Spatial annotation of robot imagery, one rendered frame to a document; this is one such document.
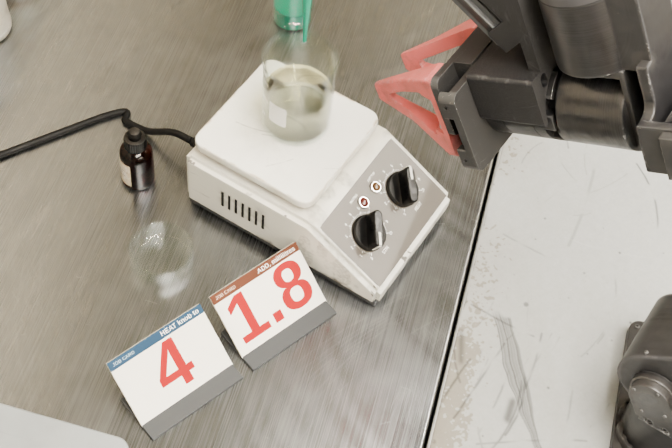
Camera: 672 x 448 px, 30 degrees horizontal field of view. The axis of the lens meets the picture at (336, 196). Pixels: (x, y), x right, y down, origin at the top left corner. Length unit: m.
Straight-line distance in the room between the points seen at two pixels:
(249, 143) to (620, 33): 0.41
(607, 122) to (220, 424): 0.42
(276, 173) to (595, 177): 0.32
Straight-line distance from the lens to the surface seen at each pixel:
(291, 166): 1.05
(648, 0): 0.74
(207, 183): 1.08
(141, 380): 1.01
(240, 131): 1.07
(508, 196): 1.17
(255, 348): 1.05
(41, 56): 1.26
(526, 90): 0.79
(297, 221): 1.04
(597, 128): 0.79
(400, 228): 1.08
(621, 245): 1.16
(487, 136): 0.84
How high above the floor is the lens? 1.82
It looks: 54 degrees down
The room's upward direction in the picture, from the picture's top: 7 degrees clockwise
